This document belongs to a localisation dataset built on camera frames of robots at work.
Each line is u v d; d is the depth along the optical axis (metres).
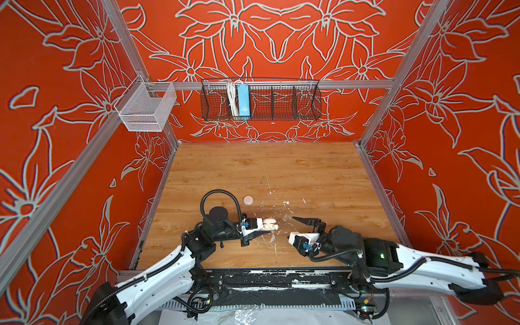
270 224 0.67
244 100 0.89
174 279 0.50
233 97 0.89
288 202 0.94
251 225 0.56
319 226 0.56
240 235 0.59
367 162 1.16
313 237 0.54
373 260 0.49
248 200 0.95
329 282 0.74
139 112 0.88
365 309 0.69
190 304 0.70
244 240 0.62
